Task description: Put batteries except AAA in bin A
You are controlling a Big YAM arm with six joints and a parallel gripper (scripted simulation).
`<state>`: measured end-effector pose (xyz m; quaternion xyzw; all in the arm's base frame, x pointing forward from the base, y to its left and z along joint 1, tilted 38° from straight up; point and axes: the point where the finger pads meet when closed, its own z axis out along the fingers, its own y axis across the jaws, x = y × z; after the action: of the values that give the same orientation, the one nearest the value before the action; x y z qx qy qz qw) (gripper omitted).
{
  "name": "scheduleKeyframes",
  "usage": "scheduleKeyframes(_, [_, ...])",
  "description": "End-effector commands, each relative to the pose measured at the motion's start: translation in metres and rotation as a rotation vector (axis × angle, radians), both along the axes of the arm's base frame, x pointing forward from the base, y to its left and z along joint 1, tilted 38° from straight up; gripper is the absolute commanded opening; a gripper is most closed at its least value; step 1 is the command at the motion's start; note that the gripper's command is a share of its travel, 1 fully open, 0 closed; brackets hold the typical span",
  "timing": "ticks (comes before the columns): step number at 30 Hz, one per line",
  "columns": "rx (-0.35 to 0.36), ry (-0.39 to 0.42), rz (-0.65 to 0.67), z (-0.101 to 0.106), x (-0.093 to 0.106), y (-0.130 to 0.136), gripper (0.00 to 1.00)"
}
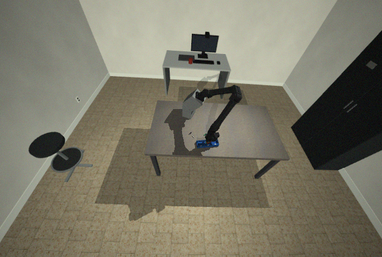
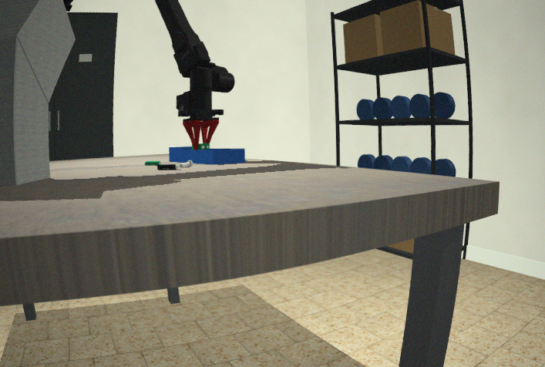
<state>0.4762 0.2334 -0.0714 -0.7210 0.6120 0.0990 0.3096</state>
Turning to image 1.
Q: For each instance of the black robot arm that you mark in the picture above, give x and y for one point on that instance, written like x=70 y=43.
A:
x=236 y=95

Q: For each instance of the blue three-compartment bin rack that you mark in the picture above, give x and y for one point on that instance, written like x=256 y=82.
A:
x=202 y=143

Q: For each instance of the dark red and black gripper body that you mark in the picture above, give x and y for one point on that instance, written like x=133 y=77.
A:
x=207 y=138

